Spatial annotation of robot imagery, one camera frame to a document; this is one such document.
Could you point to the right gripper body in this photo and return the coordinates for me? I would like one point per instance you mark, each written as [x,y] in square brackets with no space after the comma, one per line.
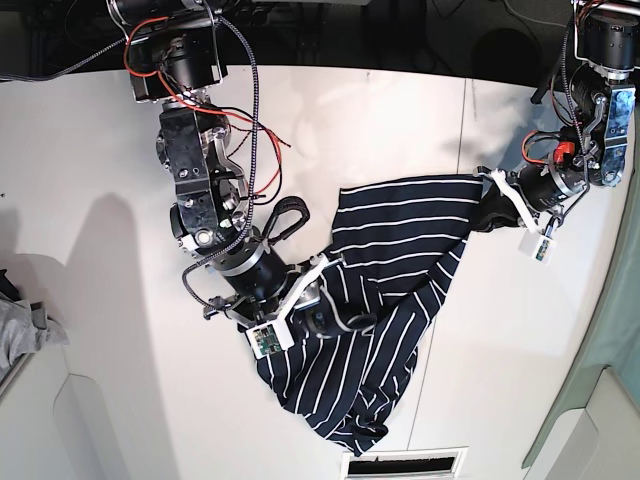
[266,288]

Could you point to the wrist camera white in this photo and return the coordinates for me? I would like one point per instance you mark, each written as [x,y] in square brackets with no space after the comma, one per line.
[537,247]
[269,338]

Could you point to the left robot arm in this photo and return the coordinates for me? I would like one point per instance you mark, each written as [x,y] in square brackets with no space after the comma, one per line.
[599,54]

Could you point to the grey clothes pile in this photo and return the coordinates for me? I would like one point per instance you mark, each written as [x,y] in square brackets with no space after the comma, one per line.
[26,328]

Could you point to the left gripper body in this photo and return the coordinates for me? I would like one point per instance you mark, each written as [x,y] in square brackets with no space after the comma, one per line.
[531,190]

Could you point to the navy white striped t-shirt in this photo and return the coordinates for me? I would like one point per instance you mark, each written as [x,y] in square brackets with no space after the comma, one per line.
[398,244]

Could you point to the black round chair base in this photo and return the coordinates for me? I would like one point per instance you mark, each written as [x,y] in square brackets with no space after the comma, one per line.
[508,56]

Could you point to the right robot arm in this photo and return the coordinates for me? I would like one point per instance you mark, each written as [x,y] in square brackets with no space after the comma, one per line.
[171,56]

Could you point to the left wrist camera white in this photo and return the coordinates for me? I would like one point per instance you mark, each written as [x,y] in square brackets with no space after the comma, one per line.
[537,247]

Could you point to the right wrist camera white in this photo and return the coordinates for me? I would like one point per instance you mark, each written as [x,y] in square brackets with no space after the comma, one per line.
[269,338]

